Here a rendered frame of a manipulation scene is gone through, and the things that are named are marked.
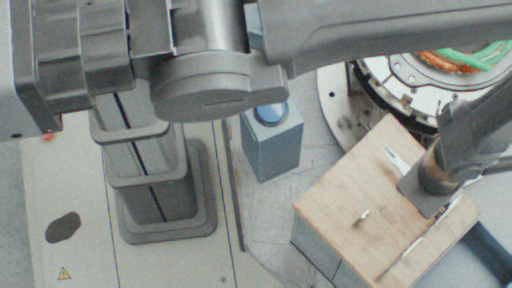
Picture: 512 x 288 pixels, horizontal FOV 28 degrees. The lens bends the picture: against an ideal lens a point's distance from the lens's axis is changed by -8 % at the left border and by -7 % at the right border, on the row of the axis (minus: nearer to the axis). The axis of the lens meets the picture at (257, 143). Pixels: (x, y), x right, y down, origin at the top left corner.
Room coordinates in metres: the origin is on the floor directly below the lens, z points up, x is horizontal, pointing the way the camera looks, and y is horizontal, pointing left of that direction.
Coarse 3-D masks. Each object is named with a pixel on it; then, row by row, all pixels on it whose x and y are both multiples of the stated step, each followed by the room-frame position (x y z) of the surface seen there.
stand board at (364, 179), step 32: (384, 128) 0.42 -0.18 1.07; (352, 160) 0.37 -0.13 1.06; (384, 160) 0.37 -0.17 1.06; (416, 160) 0.37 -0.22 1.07; (320, 192) 0.33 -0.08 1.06; (352, 192) 0.33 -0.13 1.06; (384, 192) 0.33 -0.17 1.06; (320, 224) 0.29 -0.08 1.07; (384, 224) 0.28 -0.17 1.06; (416, 224) 0.28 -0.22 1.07; (448, 224) 0.28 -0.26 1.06; (352, 256) 0.24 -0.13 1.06; (384, 256) 0.24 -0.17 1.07; (416, 256) 0.23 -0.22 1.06
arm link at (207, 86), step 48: (288, 0) 0.31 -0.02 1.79; (336, 0) 0.31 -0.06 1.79; (384, 0) 0.31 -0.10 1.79; (432, 0) 0.31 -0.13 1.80; (480, 0) 0.31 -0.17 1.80; (288, 48) 0.27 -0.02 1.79; (336, 48) 0.27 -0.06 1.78; (384, 48) 0.28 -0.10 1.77; (432, 48) 0.28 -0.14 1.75; (192, 96) 0.24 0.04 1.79; (240, 96) 0.24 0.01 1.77; (288, 96) 0.24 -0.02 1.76
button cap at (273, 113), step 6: (258, 108) 0.46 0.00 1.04; (264, 108) 0.46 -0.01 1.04; (270, 108) 0.46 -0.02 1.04; (276, 108) 0.46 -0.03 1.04; (282, 108) 0.46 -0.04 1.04; (258, 114) 0.45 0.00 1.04; (264, 114) 0.45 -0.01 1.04; (270, 114) 0.45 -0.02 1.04; (276, 114) 0.45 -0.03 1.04; (282, 114) 0.45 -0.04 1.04; (264, 120) 0.44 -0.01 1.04; (270, 120) 0.44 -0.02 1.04; (276, 120) 0.44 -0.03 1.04
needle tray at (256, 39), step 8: (248, 8) 0.62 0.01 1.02; (256, 8) 0.62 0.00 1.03; (248, 16) 0.61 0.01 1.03; (256, 16) 0.61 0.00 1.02; (248, 24) 0.59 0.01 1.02; (256, 24) 0.59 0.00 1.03; (256, 32) 0.56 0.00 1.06; (256, 40) 0.56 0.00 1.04; (256, 48) 0.64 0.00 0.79; (264, 48) 0.64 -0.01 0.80
